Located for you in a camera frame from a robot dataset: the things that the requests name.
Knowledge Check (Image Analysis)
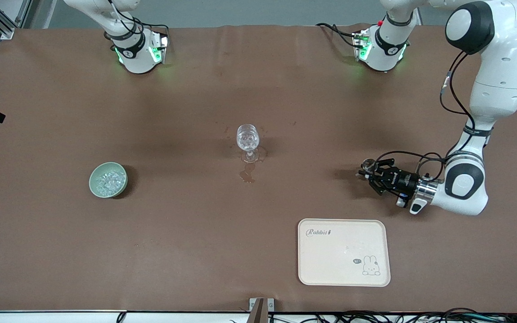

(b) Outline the metal jigger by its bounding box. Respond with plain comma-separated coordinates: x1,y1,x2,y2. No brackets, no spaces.
360,158,379,178

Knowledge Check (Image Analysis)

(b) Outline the clear wine glass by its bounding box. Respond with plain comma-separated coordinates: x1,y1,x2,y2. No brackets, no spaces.
235,124,261,163

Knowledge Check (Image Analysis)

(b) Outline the pile of ice cubes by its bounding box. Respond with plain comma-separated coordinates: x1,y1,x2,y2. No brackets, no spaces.
95,170,123,194

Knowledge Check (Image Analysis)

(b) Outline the cream rabbit print tray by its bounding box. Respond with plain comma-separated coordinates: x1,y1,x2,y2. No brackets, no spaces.
298,218,391,287

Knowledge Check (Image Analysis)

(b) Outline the green ceramic bowl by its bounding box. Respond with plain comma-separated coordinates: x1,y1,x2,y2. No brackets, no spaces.
89,162,128,198

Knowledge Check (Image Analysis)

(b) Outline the brown table cover sheet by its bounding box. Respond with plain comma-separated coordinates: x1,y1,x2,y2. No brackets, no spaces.
0,23,517,313

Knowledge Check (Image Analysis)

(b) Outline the aluminium frame profile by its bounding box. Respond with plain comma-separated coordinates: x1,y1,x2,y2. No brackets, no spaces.
0,0,32,40

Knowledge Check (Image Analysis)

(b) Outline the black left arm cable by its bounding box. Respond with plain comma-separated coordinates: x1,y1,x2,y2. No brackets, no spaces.
375,49,477,189

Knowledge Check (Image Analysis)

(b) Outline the black cable bundle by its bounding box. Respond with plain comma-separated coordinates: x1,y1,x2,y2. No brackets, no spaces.
267,307,517,323

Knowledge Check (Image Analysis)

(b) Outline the black left base cable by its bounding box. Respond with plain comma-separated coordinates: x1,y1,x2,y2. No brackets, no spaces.
316,22,359,48

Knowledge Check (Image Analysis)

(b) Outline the black base cable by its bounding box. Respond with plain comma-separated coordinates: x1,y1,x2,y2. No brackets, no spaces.
316,22,359,48
106,0,171,41

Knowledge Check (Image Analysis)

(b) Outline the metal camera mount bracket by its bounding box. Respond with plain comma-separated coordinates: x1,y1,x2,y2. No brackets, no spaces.
249,298,275,323

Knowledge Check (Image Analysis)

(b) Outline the black right base cable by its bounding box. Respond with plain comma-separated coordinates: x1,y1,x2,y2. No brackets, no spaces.
106,0,171,41

